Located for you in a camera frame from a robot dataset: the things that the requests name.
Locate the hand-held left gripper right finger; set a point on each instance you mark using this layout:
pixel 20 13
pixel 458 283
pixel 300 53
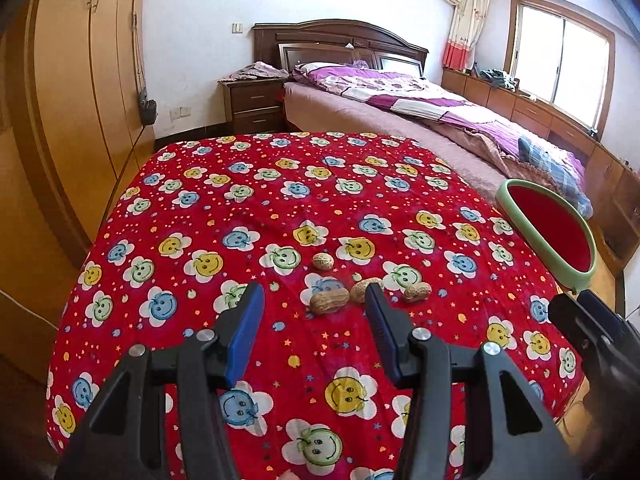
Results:
pixel 385 335

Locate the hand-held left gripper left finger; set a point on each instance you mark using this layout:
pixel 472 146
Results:
pixel 245 335

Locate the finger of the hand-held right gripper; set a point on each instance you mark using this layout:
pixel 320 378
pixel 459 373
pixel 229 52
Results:
pixel 602 312
pixel 567 312

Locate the peanut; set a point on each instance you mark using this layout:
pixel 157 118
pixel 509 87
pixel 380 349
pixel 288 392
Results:
pixel 323 262
pixel 417 292
pixel 361 291
pixel 329 301

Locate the red bin with green rim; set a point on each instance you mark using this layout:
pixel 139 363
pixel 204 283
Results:
pixel 555 230

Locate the red smiley flower tablecloth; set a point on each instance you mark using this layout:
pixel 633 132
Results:
pixel 250 200

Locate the blue plaid cloth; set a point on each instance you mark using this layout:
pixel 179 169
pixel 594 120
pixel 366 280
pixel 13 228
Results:
pixel 555 175

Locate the wooden window cabinet row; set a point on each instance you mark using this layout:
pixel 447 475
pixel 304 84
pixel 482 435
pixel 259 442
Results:
pixel 575 135

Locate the brown fringed blanket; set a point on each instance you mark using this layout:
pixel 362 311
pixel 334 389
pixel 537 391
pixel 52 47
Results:
pixel 485 152

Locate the bed with pink sheet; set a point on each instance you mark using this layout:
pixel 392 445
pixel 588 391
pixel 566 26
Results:
pixel 360 115

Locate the dark wooden nightstand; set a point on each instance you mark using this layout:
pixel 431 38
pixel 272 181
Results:
pixel 255 107

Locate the purple patchwork quilt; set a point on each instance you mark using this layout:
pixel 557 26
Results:
pixel 425 100

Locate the dark clothes pile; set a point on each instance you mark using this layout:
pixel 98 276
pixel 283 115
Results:
pixel 497 79

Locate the black hanging bag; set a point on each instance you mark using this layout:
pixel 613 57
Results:
pixel 148 110

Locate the wooden framed window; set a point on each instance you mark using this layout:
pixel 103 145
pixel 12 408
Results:
pixel 560 60

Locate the pink folded clothes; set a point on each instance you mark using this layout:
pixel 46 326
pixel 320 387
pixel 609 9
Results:
pixel 255 72

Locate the purple floral pillow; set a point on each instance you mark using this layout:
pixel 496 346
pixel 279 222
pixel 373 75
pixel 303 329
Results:
pixel 322 71

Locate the dark wooden headboard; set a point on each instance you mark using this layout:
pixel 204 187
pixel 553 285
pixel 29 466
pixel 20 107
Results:
pixel 340 40

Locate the cream and red curtain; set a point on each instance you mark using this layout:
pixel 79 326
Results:
pixel 462 30

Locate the light wooden wardrobe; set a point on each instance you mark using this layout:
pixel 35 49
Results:
pixel 75 85

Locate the white wall switch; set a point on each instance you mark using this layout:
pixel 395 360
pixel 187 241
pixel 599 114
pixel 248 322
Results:
pixel 238 27

